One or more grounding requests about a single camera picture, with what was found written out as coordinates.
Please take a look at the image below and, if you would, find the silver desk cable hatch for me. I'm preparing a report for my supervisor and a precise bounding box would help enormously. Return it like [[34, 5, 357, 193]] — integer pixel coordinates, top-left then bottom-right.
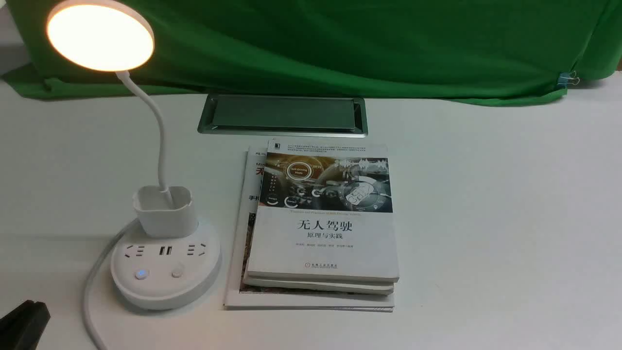
[[197, 93, 369, 138]]

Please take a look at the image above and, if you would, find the blue binder clip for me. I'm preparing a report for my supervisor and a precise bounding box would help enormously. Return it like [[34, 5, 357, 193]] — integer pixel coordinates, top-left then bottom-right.
[[557, 70, 581, 89]]

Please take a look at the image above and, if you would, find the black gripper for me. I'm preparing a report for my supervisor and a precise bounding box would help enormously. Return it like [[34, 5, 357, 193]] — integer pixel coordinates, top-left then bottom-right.
[[0, 300, 51, 350]]

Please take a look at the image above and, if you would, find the white desk lamp with socket base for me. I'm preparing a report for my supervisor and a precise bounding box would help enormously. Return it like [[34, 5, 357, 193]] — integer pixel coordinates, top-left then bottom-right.
[[45, 0, 221, 310]]

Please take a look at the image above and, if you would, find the green backdrop cloth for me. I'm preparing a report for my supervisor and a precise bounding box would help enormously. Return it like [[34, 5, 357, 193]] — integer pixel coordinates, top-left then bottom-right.
[[2, 0, 622, 106]]

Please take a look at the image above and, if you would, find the middle white book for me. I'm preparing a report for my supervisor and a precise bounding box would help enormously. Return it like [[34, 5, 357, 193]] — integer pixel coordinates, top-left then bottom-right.
[[241, 273, 397, 296]]

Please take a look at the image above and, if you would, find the white lamp power cable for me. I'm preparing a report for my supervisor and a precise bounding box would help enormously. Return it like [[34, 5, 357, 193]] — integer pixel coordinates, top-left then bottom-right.
[[81, 218, 140, 350]]

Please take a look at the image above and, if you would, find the bottom large white book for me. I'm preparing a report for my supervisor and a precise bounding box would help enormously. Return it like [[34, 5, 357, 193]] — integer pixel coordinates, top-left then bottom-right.
[[224, 146, 395, 313]]

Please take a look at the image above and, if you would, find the top white book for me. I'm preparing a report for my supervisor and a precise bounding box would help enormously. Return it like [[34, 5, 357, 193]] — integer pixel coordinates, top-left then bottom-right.
[[246, 139, 399, 283]]

